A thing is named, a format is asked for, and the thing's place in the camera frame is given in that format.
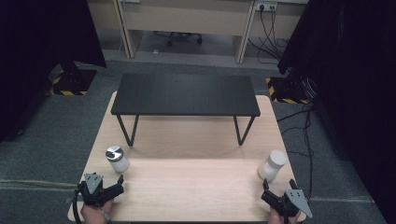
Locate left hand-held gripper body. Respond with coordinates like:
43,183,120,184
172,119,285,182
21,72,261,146
77,172,109,207

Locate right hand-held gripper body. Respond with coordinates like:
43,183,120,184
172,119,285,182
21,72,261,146
274,178,314,219

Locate white jar with silver lid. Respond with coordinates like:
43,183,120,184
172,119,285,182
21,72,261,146
105,145,131,174

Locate black raised shelf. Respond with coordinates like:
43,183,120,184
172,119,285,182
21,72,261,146
110,73,262,147

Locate person's left hand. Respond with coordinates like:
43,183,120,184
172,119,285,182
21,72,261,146
80,199,116,224

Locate person's right hand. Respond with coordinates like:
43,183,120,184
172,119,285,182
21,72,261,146
268,207,302,224

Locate black stand base striped tape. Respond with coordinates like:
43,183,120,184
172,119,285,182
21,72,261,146
265,69,316,105
46,60,98,97

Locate black curtain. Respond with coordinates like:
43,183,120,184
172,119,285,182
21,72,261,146
0,0,107,143
277,0,396,224

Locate black office chair base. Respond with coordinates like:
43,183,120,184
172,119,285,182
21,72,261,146
153,31,204,49

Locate beige desk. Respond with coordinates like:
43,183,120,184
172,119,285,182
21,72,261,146
113,0,260,64

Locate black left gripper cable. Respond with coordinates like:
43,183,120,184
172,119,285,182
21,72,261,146
71,189,84,224

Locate grey wrist strap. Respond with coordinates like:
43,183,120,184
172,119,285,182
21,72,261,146
98,205,112,224

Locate black cables on floor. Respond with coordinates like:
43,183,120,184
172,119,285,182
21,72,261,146
276,102,316,203

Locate black cables by wall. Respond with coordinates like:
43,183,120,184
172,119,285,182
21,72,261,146
247,4,291,65

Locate white wall socket strip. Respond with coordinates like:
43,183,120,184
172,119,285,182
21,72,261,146
255,1,278,13

